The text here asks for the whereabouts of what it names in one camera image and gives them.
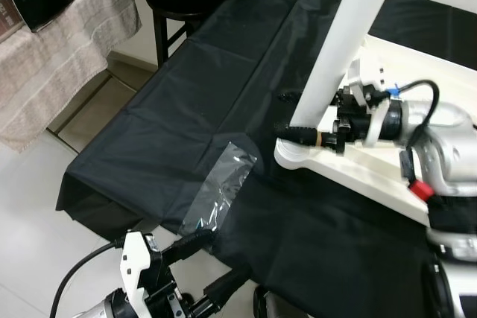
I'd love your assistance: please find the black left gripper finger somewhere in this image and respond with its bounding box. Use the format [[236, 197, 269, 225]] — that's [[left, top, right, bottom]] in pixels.
[[160, 227, 217, 263], [190, 262, 250, 315]]

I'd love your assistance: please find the white plastic table leg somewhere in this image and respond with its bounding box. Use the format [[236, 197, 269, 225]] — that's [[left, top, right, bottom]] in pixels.
[[289, 0, 403, 129]]

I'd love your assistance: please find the black metal stand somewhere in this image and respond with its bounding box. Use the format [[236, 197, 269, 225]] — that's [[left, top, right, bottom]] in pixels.
[[151, 7, 196, 69]]

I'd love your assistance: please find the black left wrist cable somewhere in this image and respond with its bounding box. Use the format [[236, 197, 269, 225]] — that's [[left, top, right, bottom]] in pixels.
[[51, 240, 124, 318]]

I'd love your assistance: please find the grey robot right leg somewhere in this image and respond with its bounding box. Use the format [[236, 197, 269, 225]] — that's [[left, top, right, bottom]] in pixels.
[[253, 284, 299, 318]]

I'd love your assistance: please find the clear plastic bag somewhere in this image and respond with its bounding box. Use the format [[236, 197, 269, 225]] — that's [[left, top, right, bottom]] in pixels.
[[177, 141, 258, 235]]

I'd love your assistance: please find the white plastic table top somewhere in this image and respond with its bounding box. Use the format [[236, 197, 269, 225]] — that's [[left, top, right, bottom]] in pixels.
[[274, 35, 477, 226]]

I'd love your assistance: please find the pink patterned floor mat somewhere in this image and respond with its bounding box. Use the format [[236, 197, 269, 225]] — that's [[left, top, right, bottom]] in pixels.
[[0, 0, 142, 153]]

